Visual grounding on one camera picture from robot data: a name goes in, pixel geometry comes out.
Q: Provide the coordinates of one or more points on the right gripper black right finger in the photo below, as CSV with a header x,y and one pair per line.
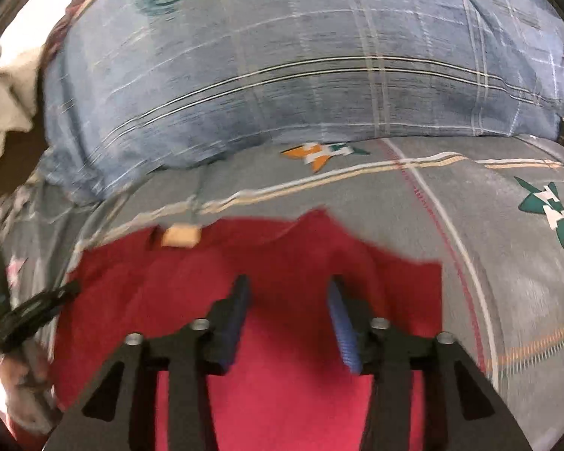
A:
x,y
462,410

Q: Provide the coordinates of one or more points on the person's left hand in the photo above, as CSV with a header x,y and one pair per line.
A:
x,y
24,375

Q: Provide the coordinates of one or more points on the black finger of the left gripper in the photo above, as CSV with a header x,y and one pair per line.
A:
x,y
21,323

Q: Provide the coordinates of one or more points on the white cloth on floor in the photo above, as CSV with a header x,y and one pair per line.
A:
x,y
18,87

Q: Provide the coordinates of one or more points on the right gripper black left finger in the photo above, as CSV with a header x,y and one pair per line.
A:
x,y
152,391

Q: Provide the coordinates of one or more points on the grey patterned bed sheet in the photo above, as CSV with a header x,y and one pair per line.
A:
x,y
454,200

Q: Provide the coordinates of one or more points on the dark red garment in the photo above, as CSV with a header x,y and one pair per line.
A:
x,y
288,389

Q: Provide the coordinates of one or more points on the blue plaid pillow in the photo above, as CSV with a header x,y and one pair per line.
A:
x,y
141,85

